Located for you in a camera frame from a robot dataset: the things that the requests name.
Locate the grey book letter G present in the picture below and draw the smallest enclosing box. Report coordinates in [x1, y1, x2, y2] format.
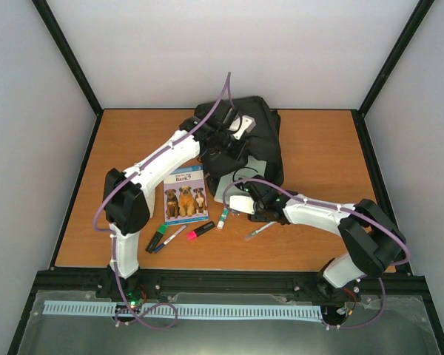
[213, 156, 268, 205]

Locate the black student backpack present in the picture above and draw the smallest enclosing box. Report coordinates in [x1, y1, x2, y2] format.
[194, 96, 284, 195]

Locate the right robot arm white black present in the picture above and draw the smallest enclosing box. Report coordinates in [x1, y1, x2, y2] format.
[243, 175, 411, 299]

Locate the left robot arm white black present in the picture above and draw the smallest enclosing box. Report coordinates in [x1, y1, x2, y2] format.
[96, 108, 256, 298]

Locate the silver white pen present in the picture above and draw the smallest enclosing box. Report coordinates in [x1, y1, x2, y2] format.
[244, 222, 277, 240]

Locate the white glue stick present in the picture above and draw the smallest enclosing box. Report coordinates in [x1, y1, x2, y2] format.
[217, 207, 229, 229]

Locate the dog picture book purple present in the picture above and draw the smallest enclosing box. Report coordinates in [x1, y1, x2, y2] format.
[163, 165, 209, 226]

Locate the pink black highlighter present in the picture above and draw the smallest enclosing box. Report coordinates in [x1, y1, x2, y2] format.
[186, 221, 215, 241]

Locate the blue white marker pen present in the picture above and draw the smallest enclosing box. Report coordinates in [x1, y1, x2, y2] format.
[153, 224, 187, 254]

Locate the green black highlighter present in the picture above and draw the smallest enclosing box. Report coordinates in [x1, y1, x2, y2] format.
[145, 223, 168, 254]

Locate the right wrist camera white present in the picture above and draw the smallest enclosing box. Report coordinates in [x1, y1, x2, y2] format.
[229, 195, 255, 214]

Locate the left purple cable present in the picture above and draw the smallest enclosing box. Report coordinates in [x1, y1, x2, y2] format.
[92, 72, 234, 332]

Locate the purple cable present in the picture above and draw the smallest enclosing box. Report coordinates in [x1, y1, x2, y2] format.
[221, 176, 411, 331]
[92, 72, 234, 332]

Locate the right black frame post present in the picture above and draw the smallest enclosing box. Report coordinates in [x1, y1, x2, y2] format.
[357, 0, 436, 116]

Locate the black frame post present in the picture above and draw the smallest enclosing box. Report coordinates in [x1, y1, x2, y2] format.
[357, 0, 436, 116]
[31, 0, 104, 116]

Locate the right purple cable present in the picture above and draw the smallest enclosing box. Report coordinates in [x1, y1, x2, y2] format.
[221, 176, 411, 331]

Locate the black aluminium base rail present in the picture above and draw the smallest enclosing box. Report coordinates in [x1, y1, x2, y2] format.
[28, 268, 432, 305]

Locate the left black frame post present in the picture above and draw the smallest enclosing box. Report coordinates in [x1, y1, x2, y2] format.
[31, 0, 104, 116]

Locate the light blue cable duct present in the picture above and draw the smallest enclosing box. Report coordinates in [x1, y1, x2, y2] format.
[42, 300, 322, 322]

